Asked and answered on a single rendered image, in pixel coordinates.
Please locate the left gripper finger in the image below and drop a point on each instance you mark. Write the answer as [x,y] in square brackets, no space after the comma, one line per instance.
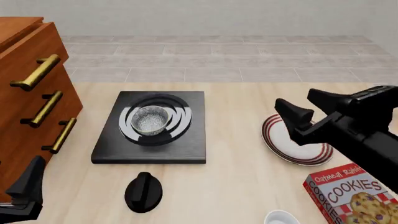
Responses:
[29,182]

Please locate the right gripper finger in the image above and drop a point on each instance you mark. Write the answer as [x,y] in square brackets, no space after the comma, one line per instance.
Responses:
[326,99]
[293,115]

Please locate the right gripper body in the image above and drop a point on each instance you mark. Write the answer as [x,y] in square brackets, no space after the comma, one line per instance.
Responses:
[345,126]

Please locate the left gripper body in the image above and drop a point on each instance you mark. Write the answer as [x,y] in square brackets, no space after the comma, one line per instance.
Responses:
[21,211]

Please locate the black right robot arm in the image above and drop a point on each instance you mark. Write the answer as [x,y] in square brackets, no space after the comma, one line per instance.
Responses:
[382,151]

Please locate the white plate with red rings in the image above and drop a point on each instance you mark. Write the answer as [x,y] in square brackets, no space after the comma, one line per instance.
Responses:
[281,137]

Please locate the small white bowl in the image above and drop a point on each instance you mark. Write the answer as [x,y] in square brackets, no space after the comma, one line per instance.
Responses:
[281,218]

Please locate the round black stove knob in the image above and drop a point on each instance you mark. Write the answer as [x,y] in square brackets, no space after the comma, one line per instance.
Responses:
[143,193]

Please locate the flat black stove plate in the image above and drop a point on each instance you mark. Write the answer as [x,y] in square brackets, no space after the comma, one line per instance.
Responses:
[180,140]

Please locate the wooden cabinet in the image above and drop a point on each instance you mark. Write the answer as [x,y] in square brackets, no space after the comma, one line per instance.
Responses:
[18,140]

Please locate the oatmeal raisin cookies box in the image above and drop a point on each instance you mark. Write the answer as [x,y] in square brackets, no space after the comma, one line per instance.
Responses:
[348,191]

